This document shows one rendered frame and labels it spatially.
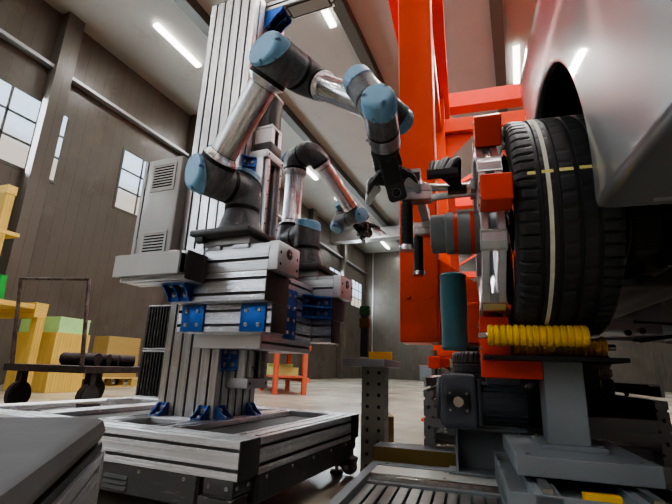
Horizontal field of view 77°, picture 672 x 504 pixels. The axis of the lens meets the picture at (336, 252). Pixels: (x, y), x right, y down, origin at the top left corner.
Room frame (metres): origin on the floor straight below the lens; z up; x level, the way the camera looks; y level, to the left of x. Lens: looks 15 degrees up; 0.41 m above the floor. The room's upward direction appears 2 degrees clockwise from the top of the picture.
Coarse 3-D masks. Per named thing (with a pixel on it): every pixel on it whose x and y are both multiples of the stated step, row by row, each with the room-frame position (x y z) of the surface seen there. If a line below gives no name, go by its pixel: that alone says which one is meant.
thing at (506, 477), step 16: (496, 464) 1.37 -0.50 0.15; (496, 480) 1.42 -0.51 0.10; (512, 480) 1.20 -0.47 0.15; (528, 480) 1.11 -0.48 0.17; (544, 480) 1.06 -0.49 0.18; (560, 480) 1.22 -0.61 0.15; (512, 496) 1.00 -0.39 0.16; (528, 496) 0.99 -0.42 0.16; (544, 496) 0.98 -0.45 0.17; (560, 496) 0.98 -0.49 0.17; (576, 496) 1.07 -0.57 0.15; (592, 496) 0.96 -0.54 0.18; (608, 496) 0.95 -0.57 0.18; (624, 496) 1.05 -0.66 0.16; (640, 496) 1.00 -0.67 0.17; (656, 496) 0.96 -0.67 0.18
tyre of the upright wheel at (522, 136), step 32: (512, 128) 1.03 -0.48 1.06; (544, 128) 1.01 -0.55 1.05; (576, 128) 0.97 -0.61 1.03; (512, 160) 0.99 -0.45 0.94; (576, 160) 0.93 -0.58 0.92; (544, 192) 0.94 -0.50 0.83; (576, 192) 0.92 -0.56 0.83; (544, 224) 0.96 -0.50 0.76; (576, 224) 0.94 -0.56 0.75; (608, 224) 0.92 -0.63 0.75; (544, 256) 0.99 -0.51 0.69; (576, 256) 0.97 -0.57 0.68; (608, 256) 0.95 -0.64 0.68; (544, 288) 1.04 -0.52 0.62; (576, 288) 1.02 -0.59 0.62; (608, 288) 1.00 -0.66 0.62; (512, 320) 1.24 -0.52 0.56; (544, 320) 1.13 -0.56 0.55; (576, 320) 1.11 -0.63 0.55; (608, 320) 1.09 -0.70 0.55
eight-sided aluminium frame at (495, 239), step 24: (480, 168) 1.04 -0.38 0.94; (480, 216) 1.05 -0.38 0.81; (504, 216) 1.03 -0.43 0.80; (480, 240) 1.06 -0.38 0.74; (504, 240) 1.03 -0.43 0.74; (480, 264) 1.52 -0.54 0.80; (504, 264) 1.08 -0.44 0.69; (480, 288) 1.46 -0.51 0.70; (504, 288) 1.13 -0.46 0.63; (480, 312) 1.37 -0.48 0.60; (504, 312) 1.20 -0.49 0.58
